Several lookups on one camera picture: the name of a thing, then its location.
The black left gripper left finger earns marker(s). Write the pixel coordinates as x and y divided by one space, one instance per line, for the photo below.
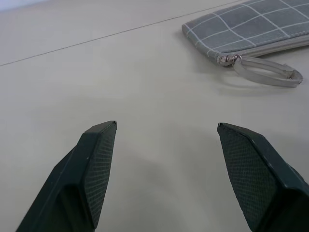
79 178

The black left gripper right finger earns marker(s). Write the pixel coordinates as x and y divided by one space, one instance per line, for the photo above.
263 183

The grey checked pencil pouch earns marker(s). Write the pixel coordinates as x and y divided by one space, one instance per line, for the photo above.
241 26

